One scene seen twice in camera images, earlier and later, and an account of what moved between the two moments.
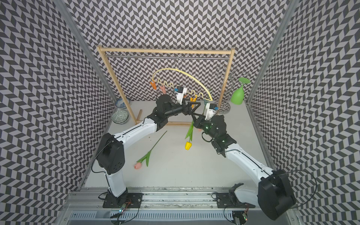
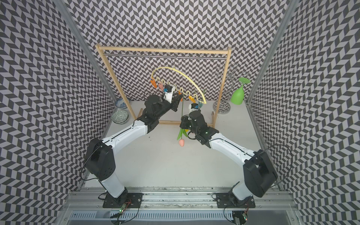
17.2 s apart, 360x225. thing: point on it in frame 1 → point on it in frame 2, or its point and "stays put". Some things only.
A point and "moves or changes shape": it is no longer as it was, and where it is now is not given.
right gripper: [197, 122] → [184, 119]
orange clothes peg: [153, 84] stays put
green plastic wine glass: [237, 96] stays put
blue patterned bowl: [120, 103] stays put
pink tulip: [138, 165] → [182, 141]
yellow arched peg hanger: [179, 85] moves or changes shape
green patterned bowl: [120, 116] stays put
